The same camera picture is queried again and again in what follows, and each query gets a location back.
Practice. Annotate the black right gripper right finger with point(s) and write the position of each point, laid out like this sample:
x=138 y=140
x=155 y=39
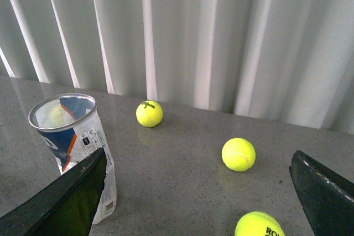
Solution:
x=326 y=197

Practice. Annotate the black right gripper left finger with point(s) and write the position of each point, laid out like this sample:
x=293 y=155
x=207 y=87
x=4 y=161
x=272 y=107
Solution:
x=66 y=207

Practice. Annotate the clear Wilson tennis ball can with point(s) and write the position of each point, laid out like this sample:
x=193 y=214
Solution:
x=78 y=138

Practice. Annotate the yellow Roland Garros tennis ball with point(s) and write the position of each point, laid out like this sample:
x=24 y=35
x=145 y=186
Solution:
x=258 y=223

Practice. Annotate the near yellow Wilson tennis ball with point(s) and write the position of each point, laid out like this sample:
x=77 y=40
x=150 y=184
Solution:
x=56 y=117

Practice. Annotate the yellow wilson tennis ball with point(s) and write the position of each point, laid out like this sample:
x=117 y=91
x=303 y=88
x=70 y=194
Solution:
x=56 y=117
x=149 y=114

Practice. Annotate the middle yellow tennis ball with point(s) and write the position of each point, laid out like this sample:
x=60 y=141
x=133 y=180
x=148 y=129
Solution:
x=238 y=154

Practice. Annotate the far yellow Wilson tennis ball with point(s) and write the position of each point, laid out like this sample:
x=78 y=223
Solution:
x=149 y=114

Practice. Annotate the white pleated curtain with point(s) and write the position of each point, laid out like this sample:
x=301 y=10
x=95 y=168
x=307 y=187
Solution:
x=288 y=60

